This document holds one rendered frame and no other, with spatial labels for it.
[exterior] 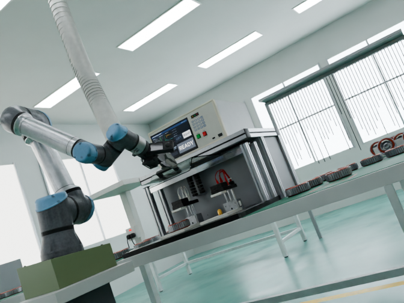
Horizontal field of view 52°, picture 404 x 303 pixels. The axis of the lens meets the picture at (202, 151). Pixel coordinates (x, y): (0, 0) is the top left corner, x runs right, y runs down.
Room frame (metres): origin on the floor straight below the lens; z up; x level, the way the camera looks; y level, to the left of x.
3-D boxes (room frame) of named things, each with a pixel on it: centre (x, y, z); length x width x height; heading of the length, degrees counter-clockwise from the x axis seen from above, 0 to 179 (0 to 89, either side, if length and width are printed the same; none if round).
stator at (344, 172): (1.79, -0.52, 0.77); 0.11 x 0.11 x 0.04
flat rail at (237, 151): (2.05, 0.08, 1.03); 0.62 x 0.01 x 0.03; 61
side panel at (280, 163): (2.15, -0.35, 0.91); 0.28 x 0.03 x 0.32; 151
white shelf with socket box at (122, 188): (2.91, 0.63, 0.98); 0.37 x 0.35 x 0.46; 61
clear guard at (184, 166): (1.96, 0.10, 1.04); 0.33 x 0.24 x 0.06; 151
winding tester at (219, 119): (2.24, -0.04, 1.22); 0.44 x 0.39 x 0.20; 61
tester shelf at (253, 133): (2.24, -0.03, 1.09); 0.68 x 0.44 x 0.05; 61
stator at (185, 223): (2.02, 0.23, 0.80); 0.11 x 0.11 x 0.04
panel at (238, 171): (2.18, 0.00, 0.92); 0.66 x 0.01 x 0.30; 61
